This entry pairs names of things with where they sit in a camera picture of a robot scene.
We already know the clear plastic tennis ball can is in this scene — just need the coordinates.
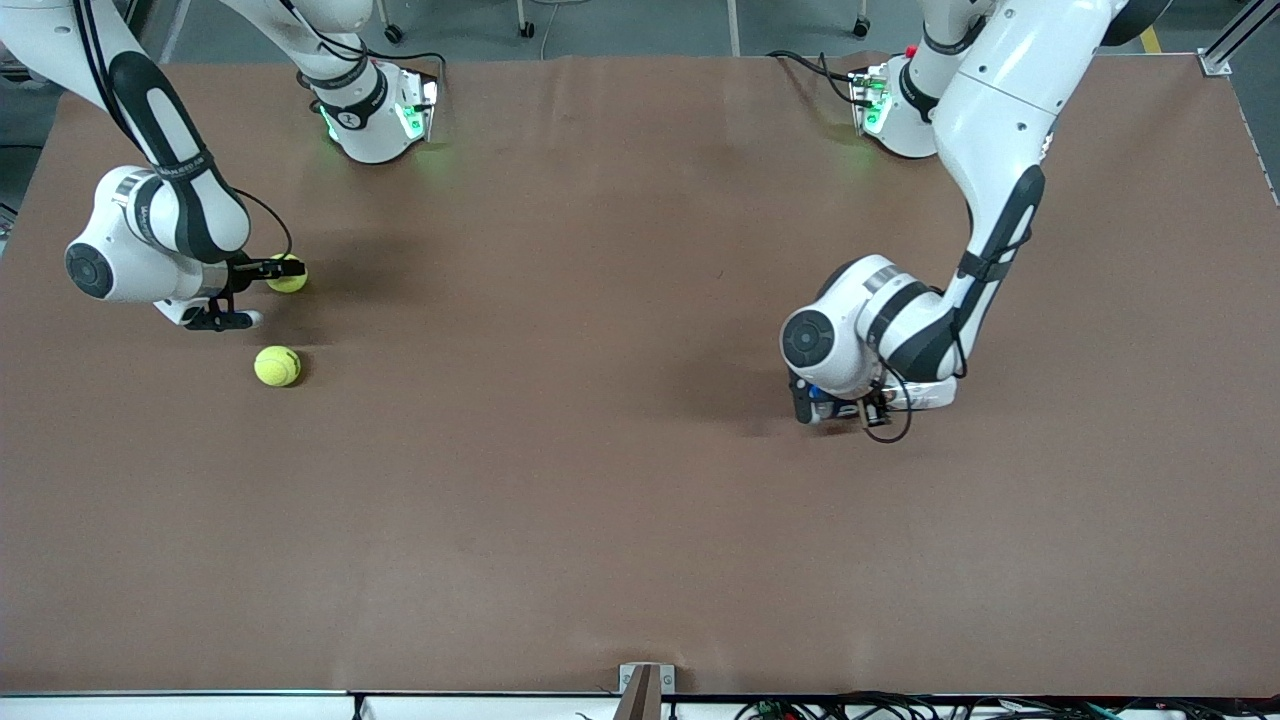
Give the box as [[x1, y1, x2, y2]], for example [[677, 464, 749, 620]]
[[810, 378, 959, 423]]

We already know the black right base cable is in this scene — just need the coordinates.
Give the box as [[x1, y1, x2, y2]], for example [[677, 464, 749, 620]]
[[350, 35, 448, 79]]

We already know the black base cable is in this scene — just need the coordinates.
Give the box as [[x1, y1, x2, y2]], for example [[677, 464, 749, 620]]
[[768, 50, 863, 106], [350, 35, 448, 79]]

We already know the small metal table bracket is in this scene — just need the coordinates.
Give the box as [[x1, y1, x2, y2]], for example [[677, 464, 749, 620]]
[[619, 663, 676, 696]]

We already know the bundle of black cables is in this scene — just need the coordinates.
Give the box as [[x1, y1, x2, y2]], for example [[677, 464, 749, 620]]
[[735, 690, 1280, 720]]

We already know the dark aluminium profile post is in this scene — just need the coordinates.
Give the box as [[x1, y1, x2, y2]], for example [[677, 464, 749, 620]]
[[612, 666, 663, 720]]

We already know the black left base cable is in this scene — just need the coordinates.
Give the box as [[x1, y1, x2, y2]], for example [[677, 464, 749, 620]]
[[768, 50, 863, 106]]

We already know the aluminium frame profile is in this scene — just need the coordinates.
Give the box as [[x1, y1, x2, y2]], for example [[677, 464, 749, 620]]
[[1200, 0, 1280, 78]]

